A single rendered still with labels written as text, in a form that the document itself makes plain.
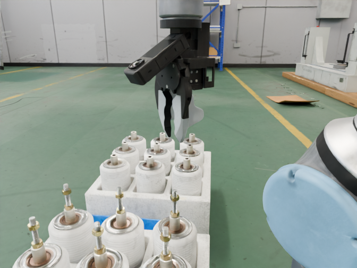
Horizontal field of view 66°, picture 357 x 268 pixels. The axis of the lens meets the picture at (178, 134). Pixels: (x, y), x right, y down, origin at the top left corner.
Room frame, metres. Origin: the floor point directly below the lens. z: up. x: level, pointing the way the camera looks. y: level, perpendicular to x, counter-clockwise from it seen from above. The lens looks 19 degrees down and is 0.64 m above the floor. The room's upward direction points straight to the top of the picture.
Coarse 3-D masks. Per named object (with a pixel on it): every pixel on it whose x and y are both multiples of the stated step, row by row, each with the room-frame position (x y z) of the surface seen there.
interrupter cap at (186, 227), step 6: (168, 216) 0.53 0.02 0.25; (180, 216) 0.53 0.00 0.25; (162, 222) 0.51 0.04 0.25; (168, 222) 0.51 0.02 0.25; (180, 222) 0.51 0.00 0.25; (186, 222) 0.51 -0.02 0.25; (162, 228) 0.49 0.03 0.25; (168, 228) 0.50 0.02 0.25; (180, 228) 0.50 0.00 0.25; (186, 228) 0.49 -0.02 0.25; (174, 234) 0.47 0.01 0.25; (180, 234) 0.47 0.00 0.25; (186, 234) 0.47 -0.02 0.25
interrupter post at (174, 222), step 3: (171, 216) 0.50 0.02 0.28; (177, 216) 0.50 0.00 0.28; (171, 219) 0.49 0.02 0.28; (174, 219) 0.49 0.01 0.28; (177, 219) 0.49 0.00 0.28; (171, 222) 0.49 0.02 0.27; (174, 222) 0.49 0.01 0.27; (177, 222) 0.49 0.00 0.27; (171, 225) 0.49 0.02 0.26; (174, 225) 0.49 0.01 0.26; (177, 225) 0.49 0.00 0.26; (171, 228) 0.49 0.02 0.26; (174, 228) 0.49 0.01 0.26; (177, 228) 0.49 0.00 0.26
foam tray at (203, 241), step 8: (144, 232) 0.57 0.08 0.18; (48, 240) 0.54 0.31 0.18; (144, 240) 0.56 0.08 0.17; (152, 240) 0.54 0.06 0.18; (200, 240) 0.54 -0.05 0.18; (208, 240) 0.54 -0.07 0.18; (152, 248) 0.52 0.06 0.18; (200, 248) 0.52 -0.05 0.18; (208, 248) 0.52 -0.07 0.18; (144, 256) 0.49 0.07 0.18; (152, 256) 0.50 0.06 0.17; (200, 256) 0.49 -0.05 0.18; (208, 256) 0.49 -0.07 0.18; (72, 264) 0.47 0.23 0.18; (200, 264) 0.47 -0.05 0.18; (208, 264) 0.47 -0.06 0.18
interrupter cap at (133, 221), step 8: (112, 216) 0.53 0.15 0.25; (128, 216) 0.53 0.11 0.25; (136, 216) 0.53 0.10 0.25; (104, 224) 0.50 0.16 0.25; (112, 224) 0.51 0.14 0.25; (128, 224) 0.51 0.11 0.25; (136, 224) 0.50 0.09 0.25; (112, 232) 0.48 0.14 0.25; (120, 232) 0.48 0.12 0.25; (128, 232) 0.48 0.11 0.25
